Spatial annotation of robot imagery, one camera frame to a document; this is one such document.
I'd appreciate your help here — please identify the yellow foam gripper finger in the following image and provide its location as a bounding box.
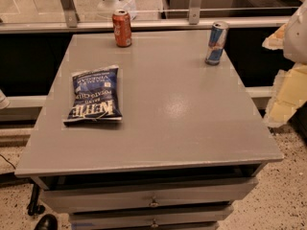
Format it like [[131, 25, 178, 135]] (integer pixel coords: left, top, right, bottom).
[[262, 24, 286, 50], [264, 63, 307, 127]]

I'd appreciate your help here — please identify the blue Kettle chip bag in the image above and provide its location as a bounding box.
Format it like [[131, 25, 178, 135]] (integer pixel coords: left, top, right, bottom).
[[63, 65, 122, 126]]

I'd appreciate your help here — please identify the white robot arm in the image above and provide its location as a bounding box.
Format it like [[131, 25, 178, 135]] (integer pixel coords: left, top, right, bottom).
[[262, 1, 307, 127]]

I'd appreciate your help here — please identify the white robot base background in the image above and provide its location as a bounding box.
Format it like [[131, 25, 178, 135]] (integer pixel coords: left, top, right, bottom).
[[97, 0, 137, 20]]

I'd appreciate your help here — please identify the blue silver energy drink can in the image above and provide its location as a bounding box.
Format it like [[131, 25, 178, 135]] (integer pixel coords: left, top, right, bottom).
[[205, 21, 228, 65]]

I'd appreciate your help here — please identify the red coke can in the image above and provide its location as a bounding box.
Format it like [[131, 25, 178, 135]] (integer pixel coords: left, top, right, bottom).
[[112, 10, 131, 47]]

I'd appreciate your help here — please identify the grey drawer cabinet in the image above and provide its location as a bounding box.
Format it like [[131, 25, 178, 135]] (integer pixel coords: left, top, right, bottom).
[[15, 31, 282, 230]]

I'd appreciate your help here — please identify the lower drawer with knob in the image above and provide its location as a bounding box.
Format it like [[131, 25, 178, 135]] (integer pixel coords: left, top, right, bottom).
[[69, 205, 233, 230]]

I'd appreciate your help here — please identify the drawer with knob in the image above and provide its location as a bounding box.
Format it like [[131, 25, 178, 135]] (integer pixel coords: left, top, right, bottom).
[[41, 177, 258, 213], [69, 205, 233, 230]]

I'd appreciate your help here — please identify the metal glass railing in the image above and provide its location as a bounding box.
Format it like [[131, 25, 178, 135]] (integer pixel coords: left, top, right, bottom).
[[0, 0, 305, 34]]

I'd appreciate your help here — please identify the upper drawer with knob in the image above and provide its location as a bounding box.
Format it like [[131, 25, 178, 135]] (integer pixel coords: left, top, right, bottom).
[[41, 177, 258, 213]]

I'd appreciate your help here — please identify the black shoe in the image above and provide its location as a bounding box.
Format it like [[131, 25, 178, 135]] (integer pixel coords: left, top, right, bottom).
[[34, 214, 59, 230]]

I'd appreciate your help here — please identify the white cylinder at left edge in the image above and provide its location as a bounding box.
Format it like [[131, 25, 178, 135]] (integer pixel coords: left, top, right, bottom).
[[0, 89, 10, 109]]

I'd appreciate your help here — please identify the black caster wheel leg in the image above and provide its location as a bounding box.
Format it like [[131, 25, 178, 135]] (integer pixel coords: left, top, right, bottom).
[[27, 184, 45, 217]]

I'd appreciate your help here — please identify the black floor cable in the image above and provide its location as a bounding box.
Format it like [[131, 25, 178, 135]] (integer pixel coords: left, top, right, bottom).
[[0, 153, 17, 171]]

